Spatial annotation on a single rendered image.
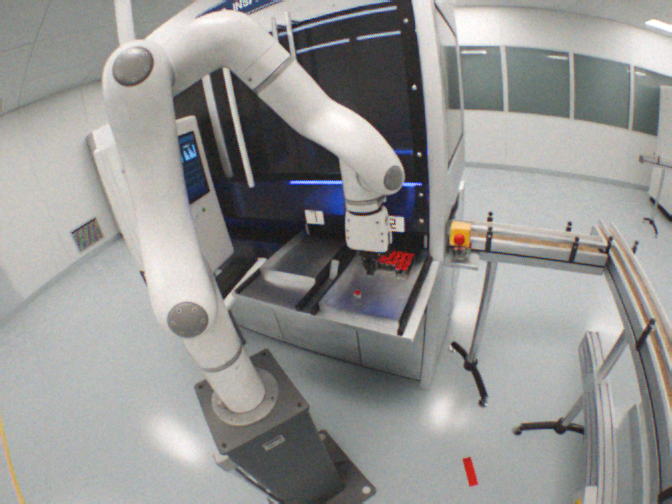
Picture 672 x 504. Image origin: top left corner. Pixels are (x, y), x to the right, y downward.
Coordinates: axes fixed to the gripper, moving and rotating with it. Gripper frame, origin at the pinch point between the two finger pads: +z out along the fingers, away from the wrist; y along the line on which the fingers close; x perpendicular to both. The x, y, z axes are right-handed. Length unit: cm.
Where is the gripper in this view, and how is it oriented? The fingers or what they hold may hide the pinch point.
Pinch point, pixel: (371, 265)
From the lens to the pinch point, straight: 73.5
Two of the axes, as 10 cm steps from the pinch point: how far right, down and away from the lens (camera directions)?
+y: -8.9, -1.1, 4.4
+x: -4.3, 5.1, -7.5
